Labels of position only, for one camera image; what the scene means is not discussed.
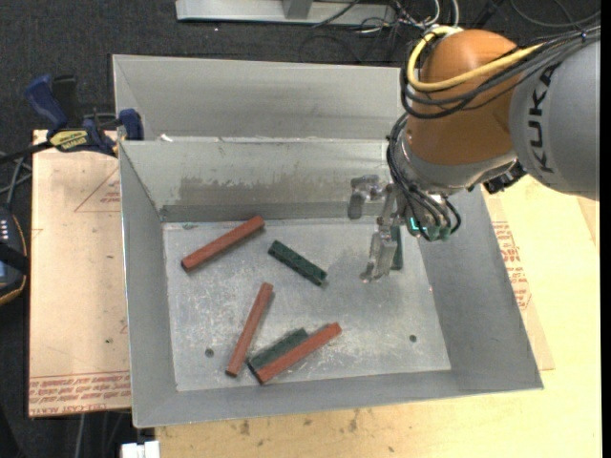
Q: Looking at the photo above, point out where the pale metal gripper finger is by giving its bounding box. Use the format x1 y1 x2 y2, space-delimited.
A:
348 175 386 220
360 233 397 284

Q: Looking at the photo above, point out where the grey metal bin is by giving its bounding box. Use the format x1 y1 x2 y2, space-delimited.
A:
112 53 545 429

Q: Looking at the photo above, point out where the brown cardboard board, red print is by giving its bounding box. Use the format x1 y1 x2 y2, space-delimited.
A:
27 129 558 419

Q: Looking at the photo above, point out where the dark green flat block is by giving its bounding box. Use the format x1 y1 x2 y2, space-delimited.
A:
246 326 310 374
267 239 329 287

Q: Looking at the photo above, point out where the red-brown flat block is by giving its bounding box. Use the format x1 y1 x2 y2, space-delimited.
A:
255 322 344 385
224 281 276 379
180 215 266 273

